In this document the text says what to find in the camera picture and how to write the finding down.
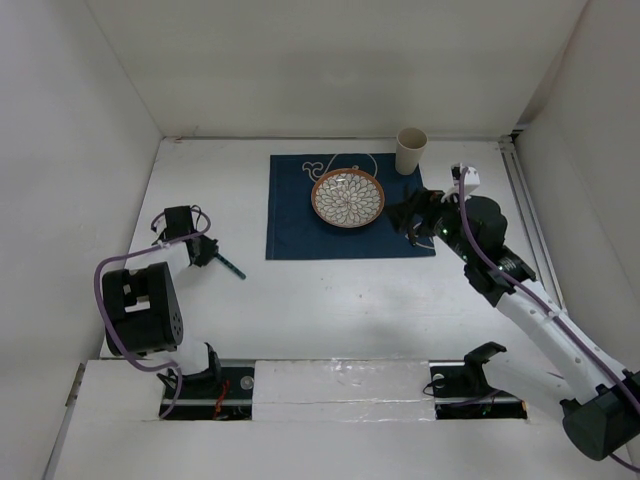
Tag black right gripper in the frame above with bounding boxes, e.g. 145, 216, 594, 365
382, 186, 476, 263

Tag silver fork teal handle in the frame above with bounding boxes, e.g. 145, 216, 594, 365
215, 253, 246, 280

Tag floral plate with orange rim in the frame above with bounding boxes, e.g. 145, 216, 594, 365
311, 168, 385, 229

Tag beige paper cup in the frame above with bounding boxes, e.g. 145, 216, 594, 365
395, 127, 428, 175

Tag dark blue cloth napkin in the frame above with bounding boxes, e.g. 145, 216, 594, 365
265, 153, 436, 260

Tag black table knife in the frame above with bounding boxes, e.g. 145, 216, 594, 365
403, 184, 417, 247

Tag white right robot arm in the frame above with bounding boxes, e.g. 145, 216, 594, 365
384, 188, 639, 461

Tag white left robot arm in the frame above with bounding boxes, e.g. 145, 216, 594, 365
93, 205, 223, 397

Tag white foam block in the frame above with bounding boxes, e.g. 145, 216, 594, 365
252, 359, 436, 423

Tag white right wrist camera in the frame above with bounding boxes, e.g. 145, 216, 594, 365
449, 163, 480, 194

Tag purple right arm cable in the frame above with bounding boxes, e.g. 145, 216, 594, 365
457, 165, 640, 469

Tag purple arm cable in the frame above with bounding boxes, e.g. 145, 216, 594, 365
457, 165, 640, 469
93, 208, 214, 419

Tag aluminium rail right side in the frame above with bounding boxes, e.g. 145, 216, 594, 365
498, 135, 568, 314

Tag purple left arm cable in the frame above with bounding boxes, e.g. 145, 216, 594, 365
93, 208, 214, 419

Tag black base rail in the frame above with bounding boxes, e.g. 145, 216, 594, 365
160, 360, 529, 423

